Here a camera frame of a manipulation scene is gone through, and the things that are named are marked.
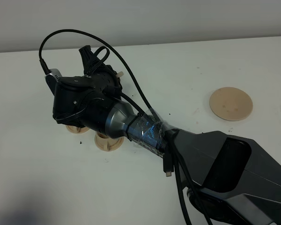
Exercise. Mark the beige clay teapot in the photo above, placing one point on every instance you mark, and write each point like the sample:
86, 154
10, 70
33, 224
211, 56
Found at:
119, 75

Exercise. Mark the beige saucer rear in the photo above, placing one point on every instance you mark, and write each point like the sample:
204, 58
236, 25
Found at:
77, 130

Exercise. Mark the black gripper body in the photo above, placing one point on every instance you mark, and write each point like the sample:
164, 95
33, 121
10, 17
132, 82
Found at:
90, 100

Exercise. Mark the loose black usb plug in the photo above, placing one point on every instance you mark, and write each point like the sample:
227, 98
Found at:
168, 166

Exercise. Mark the beige saucer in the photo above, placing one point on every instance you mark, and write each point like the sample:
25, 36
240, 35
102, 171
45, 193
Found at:
77, 130
107, 144

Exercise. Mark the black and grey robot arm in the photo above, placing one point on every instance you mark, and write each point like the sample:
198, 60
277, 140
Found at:
228, 178

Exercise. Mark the beige round teapot coaster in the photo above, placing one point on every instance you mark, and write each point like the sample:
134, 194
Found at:
232, 104

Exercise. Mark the beige saucer front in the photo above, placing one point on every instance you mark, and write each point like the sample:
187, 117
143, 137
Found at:
107, 144

